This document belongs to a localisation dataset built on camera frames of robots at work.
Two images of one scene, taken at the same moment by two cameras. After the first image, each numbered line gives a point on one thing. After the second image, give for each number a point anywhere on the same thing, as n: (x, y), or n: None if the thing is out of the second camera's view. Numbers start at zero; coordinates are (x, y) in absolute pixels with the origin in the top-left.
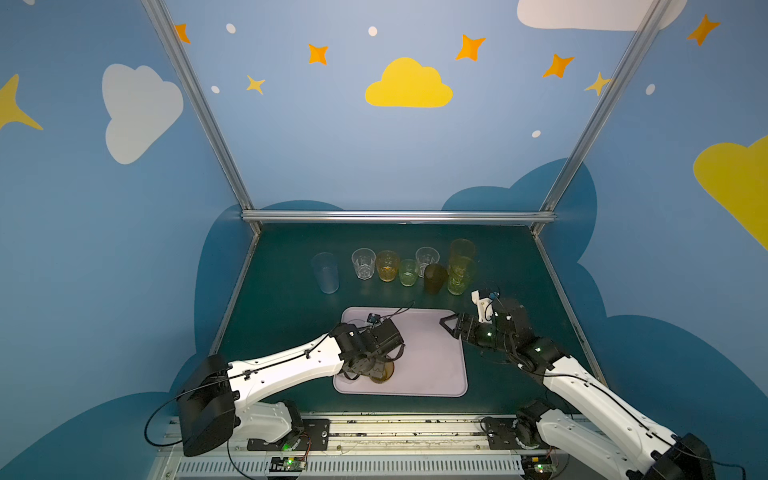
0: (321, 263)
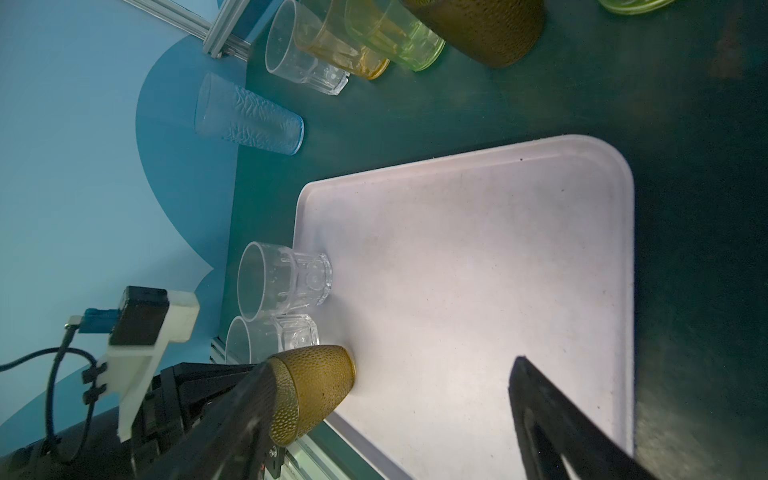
0: (228, 111)
